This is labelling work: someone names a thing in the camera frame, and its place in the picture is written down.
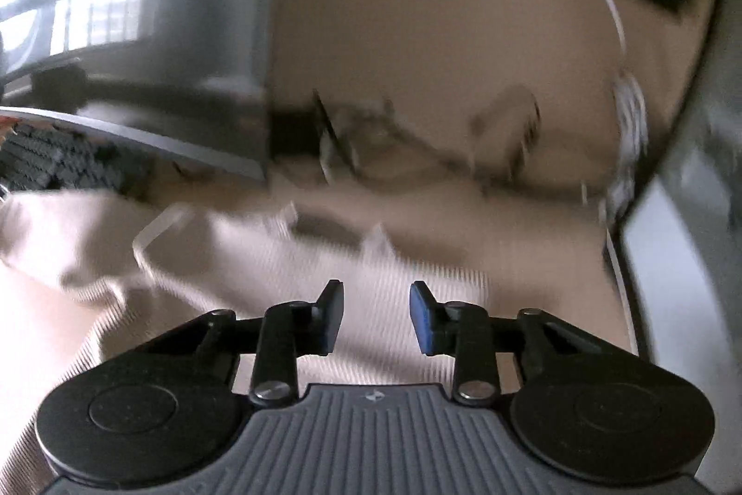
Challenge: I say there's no white desk-side appliance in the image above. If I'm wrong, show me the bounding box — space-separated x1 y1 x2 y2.
621 101 741 494

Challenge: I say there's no black computer keyboard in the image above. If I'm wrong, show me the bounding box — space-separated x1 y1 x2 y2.
1 123 154 199

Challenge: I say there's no tangled black cable bundle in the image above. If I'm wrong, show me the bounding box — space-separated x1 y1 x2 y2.
309 85 588 195

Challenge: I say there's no white cable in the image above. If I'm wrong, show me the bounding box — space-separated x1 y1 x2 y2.
559 0 651 357

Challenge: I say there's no beige ribbed knit garment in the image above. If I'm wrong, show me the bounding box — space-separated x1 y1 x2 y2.
1 186 633 494

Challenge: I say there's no black curved computer monitor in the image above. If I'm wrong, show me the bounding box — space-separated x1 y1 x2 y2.
1 0 273 182

